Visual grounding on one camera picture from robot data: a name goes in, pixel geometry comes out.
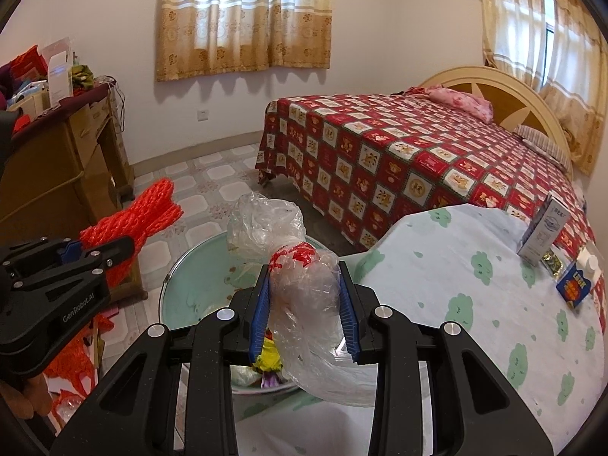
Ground blue milk carton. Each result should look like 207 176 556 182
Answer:
556 247 604 312

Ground red foam net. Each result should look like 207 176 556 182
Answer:
78 178 184 290

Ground white tablecloth green clouds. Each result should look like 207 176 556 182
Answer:
235 203 608 456

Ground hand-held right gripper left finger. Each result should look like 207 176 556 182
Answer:
50 262 272 456

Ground cream wooden headboard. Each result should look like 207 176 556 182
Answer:
418 66 575 176

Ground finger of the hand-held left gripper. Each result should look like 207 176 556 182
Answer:
0 236 84 287
14 235 137 296

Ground person's left hand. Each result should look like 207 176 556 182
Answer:
7 371 54 420

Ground green yellow cloth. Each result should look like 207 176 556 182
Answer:
71 64 96 91

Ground teal enamel basin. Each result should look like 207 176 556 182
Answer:
158 233 347 395

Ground small cardboard box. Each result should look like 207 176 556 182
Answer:
9 90 51 117

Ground red cloth items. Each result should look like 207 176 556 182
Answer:
9 45 48 81

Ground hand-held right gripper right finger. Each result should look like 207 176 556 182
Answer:
336 262 554 456

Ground striped pillow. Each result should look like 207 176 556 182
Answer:
513 124 573 172

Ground white carton box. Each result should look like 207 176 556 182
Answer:
517 194 571 267

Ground green foil wrapper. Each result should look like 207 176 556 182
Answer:
539 249 566 277

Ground brown wooden cabinet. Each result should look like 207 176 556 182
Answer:
0 83 136 248

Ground pink floral pillow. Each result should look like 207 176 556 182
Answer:
404 84 494 123

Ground wide beige patterned curtain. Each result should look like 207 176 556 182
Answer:
156 0 334 82

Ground beige curtain by headboard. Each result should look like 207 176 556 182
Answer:
476 0 608 176

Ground red floor plastic bag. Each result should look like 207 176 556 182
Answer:
45 313 117 433

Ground bed with red checkered cover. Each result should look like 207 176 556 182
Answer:
255 92 597 267

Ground window frame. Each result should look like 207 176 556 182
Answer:
544 0 556 62

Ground clear red-printed plastic bag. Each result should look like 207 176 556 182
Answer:
227 192 381 408

